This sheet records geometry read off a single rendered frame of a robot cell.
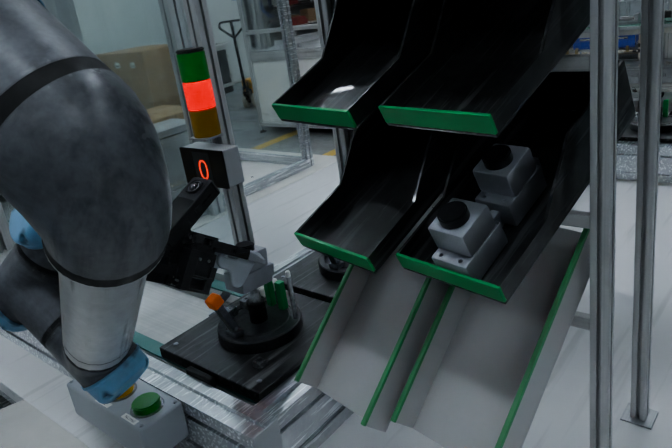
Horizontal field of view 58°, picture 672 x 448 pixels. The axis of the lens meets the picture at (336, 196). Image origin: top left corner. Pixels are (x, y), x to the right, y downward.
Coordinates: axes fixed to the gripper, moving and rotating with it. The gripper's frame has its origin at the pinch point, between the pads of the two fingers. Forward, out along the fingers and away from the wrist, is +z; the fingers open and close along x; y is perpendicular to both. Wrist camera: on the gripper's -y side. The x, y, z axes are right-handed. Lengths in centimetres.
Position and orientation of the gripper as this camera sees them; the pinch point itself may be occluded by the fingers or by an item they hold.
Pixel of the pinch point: (248, 253)
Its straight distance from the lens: 97.0
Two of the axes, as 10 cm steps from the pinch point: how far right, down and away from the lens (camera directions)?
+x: 7.6, 1.1, -6.4
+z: 6.0, 2.6, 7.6
